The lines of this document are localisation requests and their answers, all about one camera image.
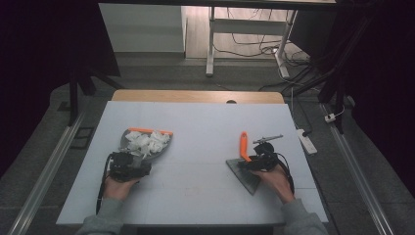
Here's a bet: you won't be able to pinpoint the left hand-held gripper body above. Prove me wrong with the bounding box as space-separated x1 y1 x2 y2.
108 151 153 183

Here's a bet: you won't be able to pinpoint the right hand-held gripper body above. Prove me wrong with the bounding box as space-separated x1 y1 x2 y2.
252 133 286 172

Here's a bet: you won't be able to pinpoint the grey dustpan with orange edge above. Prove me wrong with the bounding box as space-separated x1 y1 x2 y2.
118 126 174 168

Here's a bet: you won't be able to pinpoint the white tissue paper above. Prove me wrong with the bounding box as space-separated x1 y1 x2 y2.
120 129 171 159

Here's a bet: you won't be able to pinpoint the person's left hand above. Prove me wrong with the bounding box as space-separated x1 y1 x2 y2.
103 175 142 202

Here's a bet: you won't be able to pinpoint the person's right hand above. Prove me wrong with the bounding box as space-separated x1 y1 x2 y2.
250 164 297 206

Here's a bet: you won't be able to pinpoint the white power strip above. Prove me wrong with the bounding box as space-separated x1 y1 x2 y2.
296 128 318 156

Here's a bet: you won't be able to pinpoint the wooden table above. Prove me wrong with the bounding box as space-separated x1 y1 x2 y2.
111 89 286 105

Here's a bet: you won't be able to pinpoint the black tripod stand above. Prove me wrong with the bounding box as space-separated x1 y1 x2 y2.
283 13 380 135
57 62 126 127

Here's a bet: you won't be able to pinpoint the white cabinet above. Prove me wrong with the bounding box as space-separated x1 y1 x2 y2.
98 3 188 54

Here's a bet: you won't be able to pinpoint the dark curtain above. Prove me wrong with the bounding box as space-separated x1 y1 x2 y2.
336 0 415 197
0 0 121 179

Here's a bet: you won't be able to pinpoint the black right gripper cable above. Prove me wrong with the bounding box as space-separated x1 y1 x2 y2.
275 152 297 195

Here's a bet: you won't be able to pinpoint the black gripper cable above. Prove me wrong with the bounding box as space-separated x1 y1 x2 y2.
275 152 297 195
95 152 115 215

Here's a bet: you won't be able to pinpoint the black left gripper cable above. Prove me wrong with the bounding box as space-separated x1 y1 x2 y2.
95 152 115 215

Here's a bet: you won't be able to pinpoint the black rectangular floor frame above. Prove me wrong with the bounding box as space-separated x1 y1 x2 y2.
69 125 96 151

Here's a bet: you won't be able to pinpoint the metal floor rail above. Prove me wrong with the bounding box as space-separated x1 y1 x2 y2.
320 103 396 235
7 110 86 235

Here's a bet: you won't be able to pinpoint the black floor cables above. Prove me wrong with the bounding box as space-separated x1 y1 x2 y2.
213 8 322 96

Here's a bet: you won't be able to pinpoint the white desk frame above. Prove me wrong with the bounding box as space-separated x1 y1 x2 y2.
205 5 299 79

